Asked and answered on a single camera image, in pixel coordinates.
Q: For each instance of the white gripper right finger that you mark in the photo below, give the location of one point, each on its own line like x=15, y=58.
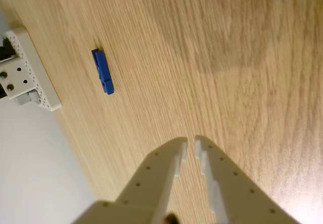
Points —
x=234, y=196

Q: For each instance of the blue clothes peg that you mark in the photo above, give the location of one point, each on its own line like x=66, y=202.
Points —
x=103, y=71

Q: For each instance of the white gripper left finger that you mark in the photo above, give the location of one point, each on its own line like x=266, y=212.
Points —
x=151, y=183

